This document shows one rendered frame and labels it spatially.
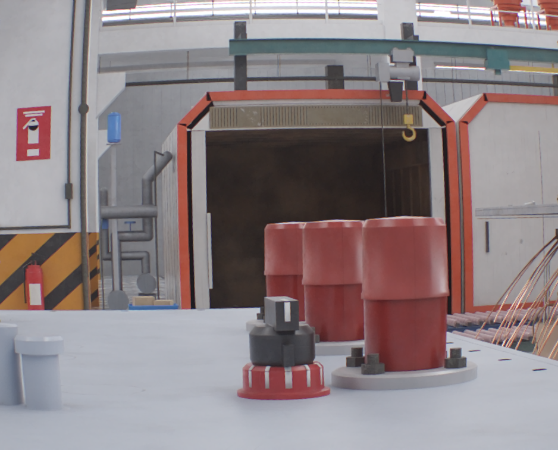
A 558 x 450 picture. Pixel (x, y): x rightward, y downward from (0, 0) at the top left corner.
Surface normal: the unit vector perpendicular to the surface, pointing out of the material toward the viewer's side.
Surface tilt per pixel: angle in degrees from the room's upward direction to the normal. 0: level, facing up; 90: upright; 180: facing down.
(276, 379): 88
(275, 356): 90
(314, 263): 89
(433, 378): 90
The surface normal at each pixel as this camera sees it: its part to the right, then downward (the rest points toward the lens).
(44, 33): 0.14, 0.00
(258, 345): -0.75, 0.02
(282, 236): -0.30, -0.01
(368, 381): -0.57, 0.02
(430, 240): 0.55, -0.04
